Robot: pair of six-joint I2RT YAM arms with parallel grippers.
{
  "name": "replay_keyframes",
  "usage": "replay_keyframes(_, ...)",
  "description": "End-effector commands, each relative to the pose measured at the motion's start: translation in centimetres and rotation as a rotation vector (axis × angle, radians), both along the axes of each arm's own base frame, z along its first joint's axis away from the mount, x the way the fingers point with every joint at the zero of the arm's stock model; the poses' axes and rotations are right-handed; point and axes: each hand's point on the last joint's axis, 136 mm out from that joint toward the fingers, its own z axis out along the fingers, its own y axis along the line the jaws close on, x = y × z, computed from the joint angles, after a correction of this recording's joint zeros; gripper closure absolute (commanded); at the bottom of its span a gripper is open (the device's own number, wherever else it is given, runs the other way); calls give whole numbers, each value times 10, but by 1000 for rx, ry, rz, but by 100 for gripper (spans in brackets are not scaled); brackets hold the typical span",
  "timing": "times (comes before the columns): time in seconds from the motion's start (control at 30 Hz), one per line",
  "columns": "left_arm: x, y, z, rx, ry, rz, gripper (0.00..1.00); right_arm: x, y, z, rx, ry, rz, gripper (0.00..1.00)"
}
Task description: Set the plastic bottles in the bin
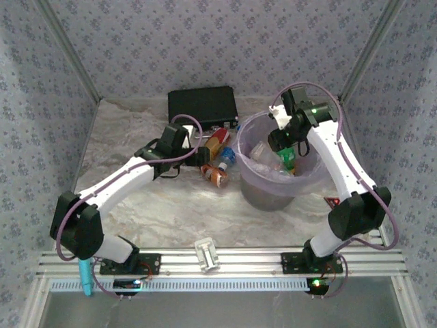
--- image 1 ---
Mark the red snack packet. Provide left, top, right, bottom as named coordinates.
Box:
left=203, top=128, right=232, bottom=162

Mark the green packet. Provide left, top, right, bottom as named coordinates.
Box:
left=275, top=148, right=297, bottom=176

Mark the grey waste bin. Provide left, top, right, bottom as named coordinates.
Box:
left=240, top=169, right=298, bottom=213

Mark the translucent purple bin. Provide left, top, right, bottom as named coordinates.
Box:
left=233, top=111, right=328, bottom=198

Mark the black controller board blue light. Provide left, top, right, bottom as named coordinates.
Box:
left=113, top=279, right=143, bottom=292

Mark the cyan tube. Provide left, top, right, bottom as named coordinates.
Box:
left=78, top=258, right=94, bottom=298

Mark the black controller board green light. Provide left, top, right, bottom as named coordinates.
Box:
left=306, top=277, right=331, bottom=297

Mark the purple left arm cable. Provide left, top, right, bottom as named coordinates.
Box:
left=55, top=114, right=205, bottom=262

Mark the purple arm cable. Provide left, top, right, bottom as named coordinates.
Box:
left=272, top=81, right=400, bottom=252
left=55, top=114, right=205, bottom=262

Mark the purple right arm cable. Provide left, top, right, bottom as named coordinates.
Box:
left=272, top=81, right=400, bottom=252

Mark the black left gripper strap loop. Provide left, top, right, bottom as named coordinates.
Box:
left=155, top=163, right=182, bottom=179

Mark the black case with metal handle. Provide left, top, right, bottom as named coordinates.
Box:
left=167, top=85, right=240, bottom=131

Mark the aluminium frame post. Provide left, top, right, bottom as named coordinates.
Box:
left=339, top=0, right=407, bottom=103

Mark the silver metal bracket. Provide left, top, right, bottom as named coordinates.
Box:
left=193, top=238, right=222, bottom=273

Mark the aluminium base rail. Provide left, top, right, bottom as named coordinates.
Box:
left=36, top=247, right=410, bottom=278

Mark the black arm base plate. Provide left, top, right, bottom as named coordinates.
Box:
left=280, top=251, right=344, bottom=275
left=98, top=253, right=163, bottom=276

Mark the white slotted cable duct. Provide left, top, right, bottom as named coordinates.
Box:
left=50, top=277, right=310, bottom=293

